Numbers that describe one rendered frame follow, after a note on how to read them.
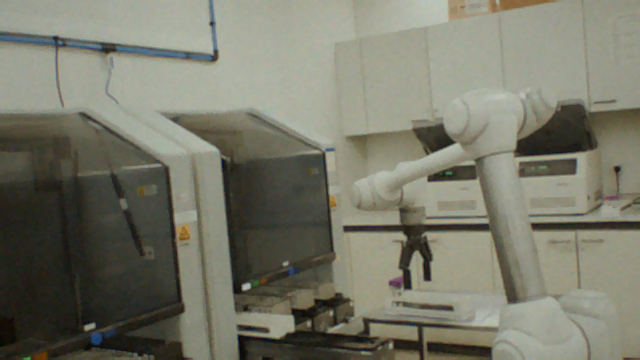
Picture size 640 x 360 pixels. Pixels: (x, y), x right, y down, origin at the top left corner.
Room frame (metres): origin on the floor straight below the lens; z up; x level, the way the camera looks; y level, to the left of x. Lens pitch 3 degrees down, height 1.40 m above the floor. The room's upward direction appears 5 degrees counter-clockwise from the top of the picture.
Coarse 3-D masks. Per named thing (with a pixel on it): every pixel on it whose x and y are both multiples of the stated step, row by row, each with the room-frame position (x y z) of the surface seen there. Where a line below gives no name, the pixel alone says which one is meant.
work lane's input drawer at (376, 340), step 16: (240, 336) 2.19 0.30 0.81; (256, 336) 2.15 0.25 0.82; (288, 336) 2.13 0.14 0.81; (304, 336) 2.16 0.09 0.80; (320, 336) 2.14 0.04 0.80; (336, 336) 2.11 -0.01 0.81; (352, 336) 2.08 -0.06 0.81; (368, 336) 2.05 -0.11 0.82; (240, 352) 2.18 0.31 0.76; (256, 352) 2.14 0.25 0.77; (272, 352) 2.10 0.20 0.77; (288, 352) 2.07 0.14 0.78; (304, 352) 2.04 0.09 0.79; (320, 352) 2.00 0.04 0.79; (336, 352) 1.97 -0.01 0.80; (352, 352) 1.94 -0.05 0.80; (368, 352) 1.92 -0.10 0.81; (384, 352) 1.97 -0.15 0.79
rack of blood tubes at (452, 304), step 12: (396, 300) 2.27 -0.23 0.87; (408, 300) 2.24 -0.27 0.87; (420, 300) 2.21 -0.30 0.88; (432, 300) 2.18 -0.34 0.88; (444, 300) 2.16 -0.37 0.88; (456, 300) 2.15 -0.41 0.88; (468, 300) 2.16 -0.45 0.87; (396, 312) 2.27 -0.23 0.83; (408, 312) 2.24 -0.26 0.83; (420, 312) 2.21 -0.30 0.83; (432, 312) 2.19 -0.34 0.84; (444, 312) 2.16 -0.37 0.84; (456, 312) 2.13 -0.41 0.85; (468, 312) 2.16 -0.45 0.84
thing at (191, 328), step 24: (120, 120) 2.09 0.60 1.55; (144, 144) 2.00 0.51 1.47; (168, 144) 2.04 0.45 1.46; (192, 192) 2.04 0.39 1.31; (192, 240) 2.02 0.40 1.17; (192, 264) 2.01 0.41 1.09; (192, 288) 2.01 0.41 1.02; (192, 312) 2.00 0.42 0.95; (144, 336) 2.05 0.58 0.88; (168, 336) 1.99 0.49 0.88; (192, 336) 1.99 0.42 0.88
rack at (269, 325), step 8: (240, 312) 2.31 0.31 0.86; (240, 320) 2.20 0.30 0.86; (248, 320) 2.19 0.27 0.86; (256, 320) 2.18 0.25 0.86; (264, 320) 2.17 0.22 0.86; (272, 320) 2.16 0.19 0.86; (280, 320) 2.15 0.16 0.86; (288, 320) 2.17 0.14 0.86; (240, 328) 2.24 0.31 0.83; (248, 328) 2.28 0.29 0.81; (256, 328) 2.28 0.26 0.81; (264, 328) 2.26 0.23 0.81; (272, 328) 2.12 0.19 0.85; (280, 328) 2.13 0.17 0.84; (288, 328) 2.16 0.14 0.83; (272, 336) 2.12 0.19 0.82
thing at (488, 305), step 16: (480, 304) 2.31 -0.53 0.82; (496, 304) 2.29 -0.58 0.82; (368, 320) 2.26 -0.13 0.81; (384, 320) 2.23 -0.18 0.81; (400, 320) 2.20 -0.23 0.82; (416, 320) 2.17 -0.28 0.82; (432, 320) 2.16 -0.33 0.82; (448, 320) 2.14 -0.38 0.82; (464, 320) 2.11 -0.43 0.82; (480, 320) 2.10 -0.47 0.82; (496, 320) 2.09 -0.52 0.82
